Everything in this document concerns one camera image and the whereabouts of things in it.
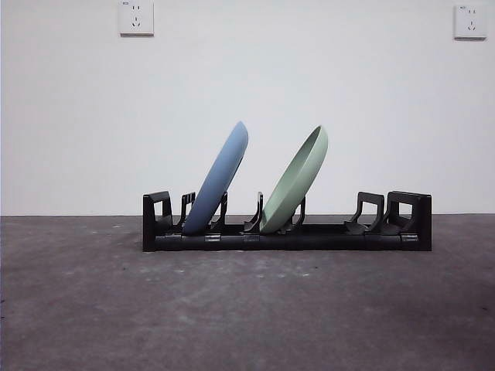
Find black plastic plate rack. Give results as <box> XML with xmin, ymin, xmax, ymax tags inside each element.
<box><xmin>142</xmin><ymin>189</ymin><xmax>433</xmax><ymax>253</ymax></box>

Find pale green round plate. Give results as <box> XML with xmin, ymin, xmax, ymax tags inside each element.
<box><xmin>258</xmin><ymin>124</ymin><xmax>329</xmax><ymax>235</ymax></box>

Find white wall socket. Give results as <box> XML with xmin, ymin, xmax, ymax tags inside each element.
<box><xmin>118</xmin><ymin>0</ymin><xmax>155</xmax><ymax>38</ymax></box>
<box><xmin>453</xmin><ymin>3</ymin><xmax>488</xmax><ymax>41</ymax></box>

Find light blue round plate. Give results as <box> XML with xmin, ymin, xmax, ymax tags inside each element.
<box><xmin>181</xmin><ymin>120</ymin><xmax>250</xmax><ymax>236</ymax></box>

